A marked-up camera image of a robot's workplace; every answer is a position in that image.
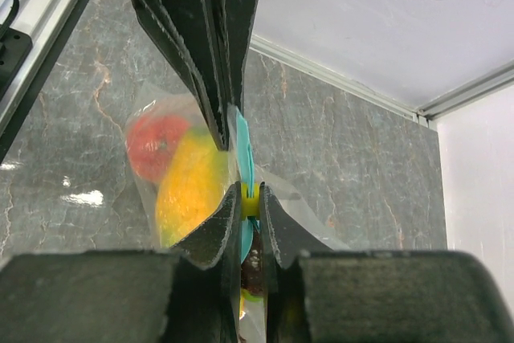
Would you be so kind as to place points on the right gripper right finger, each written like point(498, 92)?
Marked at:
point(316, 294)

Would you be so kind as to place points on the orange green mango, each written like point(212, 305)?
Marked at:
point(193, 186)

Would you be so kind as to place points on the dark red plum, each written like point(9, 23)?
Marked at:
point(251, 269)

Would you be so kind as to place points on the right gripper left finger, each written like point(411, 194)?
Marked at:
point(189, 293)

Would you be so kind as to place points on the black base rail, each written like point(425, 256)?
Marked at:
point(15, 47)

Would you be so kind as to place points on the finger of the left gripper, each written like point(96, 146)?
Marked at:
point(184, 32)
point(230, 23)

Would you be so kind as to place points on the clear zip top bag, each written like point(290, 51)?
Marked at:
point(156, 101)

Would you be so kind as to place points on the orange peach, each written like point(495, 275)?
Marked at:
point(151, 142)

